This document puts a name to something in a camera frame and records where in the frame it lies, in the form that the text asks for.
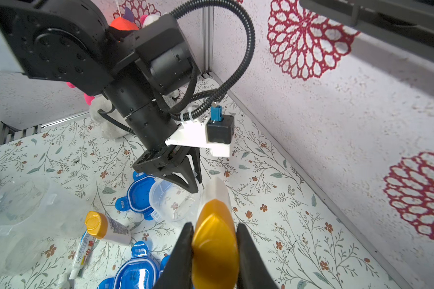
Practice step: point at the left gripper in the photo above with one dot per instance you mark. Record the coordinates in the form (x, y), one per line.
(174, 164)

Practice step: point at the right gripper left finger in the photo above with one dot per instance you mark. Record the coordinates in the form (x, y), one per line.
(177, 273)

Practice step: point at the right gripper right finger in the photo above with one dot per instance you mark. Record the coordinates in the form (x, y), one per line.
(252, 271)

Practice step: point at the slim yellow cap tube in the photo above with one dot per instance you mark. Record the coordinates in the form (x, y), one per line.
(215, 263)

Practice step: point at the yellow cap bottle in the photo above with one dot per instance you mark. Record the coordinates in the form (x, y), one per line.
(107, 229)

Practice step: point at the clear plastic container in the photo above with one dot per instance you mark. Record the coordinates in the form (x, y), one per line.
(34, 209)
(172, 203)

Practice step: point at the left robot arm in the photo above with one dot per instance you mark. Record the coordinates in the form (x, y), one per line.
(71, 41)

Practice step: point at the lower middle blue lid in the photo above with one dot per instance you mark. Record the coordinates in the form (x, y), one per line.
(141, 271)

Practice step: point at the left blue container lid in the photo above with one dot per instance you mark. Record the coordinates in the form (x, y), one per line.
(137, 196)

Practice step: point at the white small plush dog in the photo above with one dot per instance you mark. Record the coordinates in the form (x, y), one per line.
(111, 122)

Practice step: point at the white toothpaste tube left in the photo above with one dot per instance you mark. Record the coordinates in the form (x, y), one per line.
(82, 254)

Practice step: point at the lower white pink plush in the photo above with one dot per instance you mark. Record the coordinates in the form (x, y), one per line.
(87, 98)

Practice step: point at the white pink plush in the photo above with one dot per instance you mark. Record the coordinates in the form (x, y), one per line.
(87, 98)
(148, 19)

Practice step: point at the upper white pink plush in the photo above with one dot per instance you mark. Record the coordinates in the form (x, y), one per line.
(148, 19)

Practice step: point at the red plush toy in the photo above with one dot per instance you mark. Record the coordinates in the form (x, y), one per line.
(123, 24)

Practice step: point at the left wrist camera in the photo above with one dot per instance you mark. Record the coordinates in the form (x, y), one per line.
(215, 132)

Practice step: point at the grey wall shelf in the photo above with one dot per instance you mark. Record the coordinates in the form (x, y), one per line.
(408, 25)

